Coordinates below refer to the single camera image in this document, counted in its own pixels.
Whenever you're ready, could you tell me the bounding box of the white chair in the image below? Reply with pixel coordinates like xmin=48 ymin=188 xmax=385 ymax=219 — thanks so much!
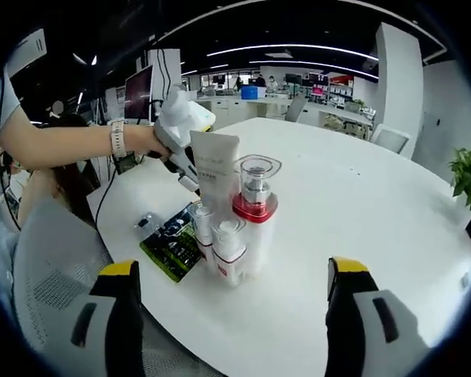
xmin=370 ymin=123 xmax=412 ymax=155

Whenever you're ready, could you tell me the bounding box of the person in light shirt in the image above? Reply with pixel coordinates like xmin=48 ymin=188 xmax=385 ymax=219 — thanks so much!
xmin=0 ymin=65 xmax=25 ymax=252

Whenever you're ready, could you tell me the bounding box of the clear skincare sachet blue print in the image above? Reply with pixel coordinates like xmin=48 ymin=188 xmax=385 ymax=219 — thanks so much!
xmin=133 ymin=211 xmax=162 ymax=239

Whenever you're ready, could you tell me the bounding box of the blue storage box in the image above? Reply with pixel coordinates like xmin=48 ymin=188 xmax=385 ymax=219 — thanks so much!
xmin=239 ymin=86 xmax=268 ymax=101

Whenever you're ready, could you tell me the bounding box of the person's left hand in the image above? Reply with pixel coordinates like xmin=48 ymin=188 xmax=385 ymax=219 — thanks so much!
xmin=134 ymin=123 xmax=174 ymax=162

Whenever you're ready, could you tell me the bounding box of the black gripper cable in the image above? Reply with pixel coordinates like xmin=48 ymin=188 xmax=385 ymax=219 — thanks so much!
xmin=95 ymin=156 xmax=159 ymax=237

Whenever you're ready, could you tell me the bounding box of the small white skincare bottle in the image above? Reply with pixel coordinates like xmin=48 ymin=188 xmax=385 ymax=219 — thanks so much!
xmin=211 ymin=218 xmax=248 ymax=288

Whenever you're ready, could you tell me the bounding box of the white skincare tube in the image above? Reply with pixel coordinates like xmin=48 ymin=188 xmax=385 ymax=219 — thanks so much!
xmin=189 ymin=130 xmax=241 ymax=221

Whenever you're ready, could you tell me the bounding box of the pale wrist watch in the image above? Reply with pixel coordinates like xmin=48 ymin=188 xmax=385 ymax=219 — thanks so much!
xmin=109 ymin=120 xmax=126 ymax=159

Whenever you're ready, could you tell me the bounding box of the small clear bottle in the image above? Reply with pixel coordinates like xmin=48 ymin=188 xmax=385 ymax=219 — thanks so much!
xmin=192 ymin=203 xmax=216 ymax=265

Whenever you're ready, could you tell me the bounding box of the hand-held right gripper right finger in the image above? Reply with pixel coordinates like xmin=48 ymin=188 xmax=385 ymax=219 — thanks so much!
xmin=324 ymin=256 xmax=433 ymax=377

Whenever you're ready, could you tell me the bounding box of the grey mesh chair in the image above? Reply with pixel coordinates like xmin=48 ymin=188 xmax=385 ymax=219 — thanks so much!
xmin=13 ymin=197 xmax=147 ymax=377

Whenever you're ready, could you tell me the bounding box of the white skincare bottle red collar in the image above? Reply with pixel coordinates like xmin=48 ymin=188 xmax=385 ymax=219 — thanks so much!
xmin=231 ymin=154 xmax=283 ymax=279

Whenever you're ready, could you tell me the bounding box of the black green skincare sachet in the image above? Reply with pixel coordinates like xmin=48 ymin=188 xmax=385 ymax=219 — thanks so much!
xmin=139 ymin=201 xmax=203 ymax=282

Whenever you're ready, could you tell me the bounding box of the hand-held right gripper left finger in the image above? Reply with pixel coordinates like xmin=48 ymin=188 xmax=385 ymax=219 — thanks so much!
xmin=53 ymin=258 xmax=147 ymax=377

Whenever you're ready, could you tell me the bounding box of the grey office chair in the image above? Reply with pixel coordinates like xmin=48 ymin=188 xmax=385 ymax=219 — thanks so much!
xmin=283 ymin=93 xmax=309 ymax=126

